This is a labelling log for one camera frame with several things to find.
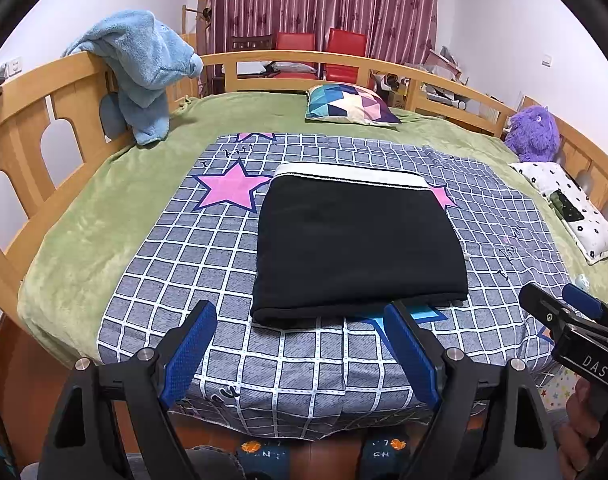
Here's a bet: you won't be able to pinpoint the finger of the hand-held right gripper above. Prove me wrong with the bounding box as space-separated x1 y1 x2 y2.
562 283 608 336
519 283 581 334

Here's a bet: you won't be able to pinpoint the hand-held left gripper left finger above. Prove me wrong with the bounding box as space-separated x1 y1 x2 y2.
36 300 219 480

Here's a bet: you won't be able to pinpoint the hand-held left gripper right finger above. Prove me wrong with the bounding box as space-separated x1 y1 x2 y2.
383 300 560 480

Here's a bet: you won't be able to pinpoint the black pants with white stripe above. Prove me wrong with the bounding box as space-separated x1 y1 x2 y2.
250 162 470 325

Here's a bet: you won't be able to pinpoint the person's right hand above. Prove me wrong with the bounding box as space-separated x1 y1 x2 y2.
558 377 602 476

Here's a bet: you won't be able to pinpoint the star print mat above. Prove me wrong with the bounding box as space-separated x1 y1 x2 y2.
534 365 585 411

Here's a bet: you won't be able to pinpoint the white flower print pillow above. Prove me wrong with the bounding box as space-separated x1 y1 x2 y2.
509 161 608 266

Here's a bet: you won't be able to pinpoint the checked blanket with pink stars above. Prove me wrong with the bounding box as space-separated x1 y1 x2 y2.
96 131 580 442

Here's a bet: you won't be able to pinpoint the person's right socked foot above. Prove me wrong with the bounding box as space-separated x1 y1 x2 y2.
360 435 410 480

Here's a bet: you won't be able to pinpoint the person's socked foot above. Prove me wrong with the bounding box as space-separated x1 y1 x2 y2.
236 437 291 480
360 435 410 480

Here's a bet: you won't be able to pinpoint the person's left socked foot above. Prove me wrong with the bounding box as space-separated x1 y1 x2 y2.
236 437 291 480

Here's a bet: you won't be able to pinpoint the green fleece blanket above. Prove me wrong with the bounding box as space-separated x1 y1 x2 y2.
16 91 608 366

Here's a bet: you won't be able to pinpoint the purple plush toy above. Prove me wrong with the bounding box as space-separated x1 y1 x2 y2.
504 105 561 163

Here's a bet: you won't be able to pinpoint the pile of cardboard boxes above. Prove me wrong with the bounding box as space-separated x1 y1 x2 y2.
369 47 470 111

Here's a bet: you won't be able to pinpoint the geometric patterned pillow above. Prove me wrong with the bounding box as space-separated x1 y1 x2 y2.
305 83 402 126

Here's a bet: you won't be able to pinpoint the light blue fleece towel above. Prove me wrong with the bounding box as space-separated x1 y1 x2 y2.
63 9 205 147

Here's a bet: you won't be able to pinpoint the dark wooden chair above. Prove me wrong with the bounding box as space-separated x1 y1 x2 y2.
229 35 275 78

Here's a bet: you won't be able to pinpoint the red chair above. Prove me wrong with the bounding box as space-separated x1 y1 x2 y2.
325 28 369 86
273 31 317 81

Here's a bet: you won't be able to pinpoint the wooden coat rack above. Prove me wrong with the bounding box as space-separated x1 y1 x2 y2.
181 0 215 56

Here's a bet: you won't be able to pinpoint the wooden bed frame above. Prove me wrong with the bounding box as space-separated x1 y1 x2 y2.
0 50 608 341

